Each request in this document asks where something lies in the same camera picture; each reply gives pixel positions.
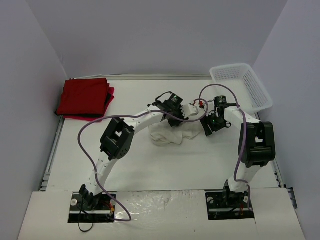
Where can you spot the white t-shirt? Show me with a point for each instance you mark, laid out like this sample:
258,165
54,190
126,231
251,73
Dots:
162,134

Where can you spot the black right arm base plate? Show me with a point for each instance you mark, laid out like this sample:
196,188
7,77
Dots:
220,209

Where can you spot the white foam board front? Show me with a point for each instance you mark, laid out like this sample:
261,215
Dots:
164,215

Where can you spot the white plastic basket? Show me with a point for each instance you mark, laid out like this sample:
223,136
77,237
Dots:
251,94

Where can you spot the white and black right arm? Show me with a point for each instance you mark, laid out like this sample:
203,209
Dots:
256,145

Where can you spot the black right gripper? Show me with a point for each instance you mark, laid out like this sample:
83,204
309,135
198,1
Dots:
208,126

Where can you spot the dark red folded t-shirt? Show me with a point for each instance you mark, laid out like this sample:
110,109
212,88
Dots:
83,96

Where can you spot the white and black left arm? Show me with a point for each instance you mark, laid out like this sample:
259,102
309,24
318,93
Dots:
117,139

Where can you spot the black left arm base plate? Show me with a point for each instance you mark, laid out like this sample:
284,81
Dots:
101,211

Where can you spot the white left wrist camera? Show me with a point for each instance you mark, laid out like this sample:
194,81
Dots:
189,110

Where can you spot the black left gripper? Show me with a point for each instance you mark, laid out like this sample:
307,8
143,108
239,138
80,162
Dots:
175,120

